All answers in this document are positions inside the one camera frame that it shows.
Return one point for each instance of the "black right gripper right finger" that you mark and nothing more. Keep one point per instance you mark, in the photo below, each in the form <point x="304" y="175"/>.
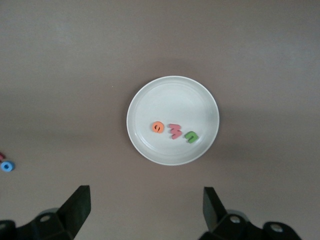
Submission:
<point x="225" y="228"/>

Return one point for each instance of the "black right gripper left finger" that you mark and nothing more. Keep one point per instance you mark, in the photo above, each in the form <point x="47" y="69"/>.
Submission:
<point x="62" y="225"/>

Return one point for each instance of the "green foam letter n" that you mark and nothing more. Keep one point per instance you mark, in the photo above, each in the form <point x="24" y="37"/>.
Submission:
<point x="192" y="140"/>

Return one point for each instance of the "pink foam letter m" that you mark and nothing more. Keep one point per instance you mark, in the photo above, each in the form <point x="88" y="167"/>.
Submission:
<point x="175" y="132"/>

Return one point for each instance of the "orange foam letter g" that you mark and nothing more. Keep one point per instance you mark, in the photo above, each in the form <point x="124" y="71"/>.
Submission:
<point x="160" y="126"/>

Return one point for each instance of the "blue foam letter o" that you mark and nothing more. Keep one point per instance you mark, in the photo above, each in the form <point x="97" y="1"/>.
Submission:
<point x="2" y="167"/>

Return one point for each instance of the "red foam letter z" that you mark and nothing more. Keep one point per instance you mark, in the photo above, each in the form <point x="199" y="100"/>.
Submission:
<point x="2" y="157"/>

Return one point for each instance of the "beige brown plate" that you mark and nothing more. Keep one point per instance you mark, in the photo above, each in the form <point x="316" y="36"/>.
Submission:
<point x="175" y="100"/>

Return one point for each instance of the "brown table cover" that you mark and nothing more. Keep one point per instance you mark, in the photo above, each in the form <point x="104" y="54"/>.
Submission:
<point x="50" y="75"/>

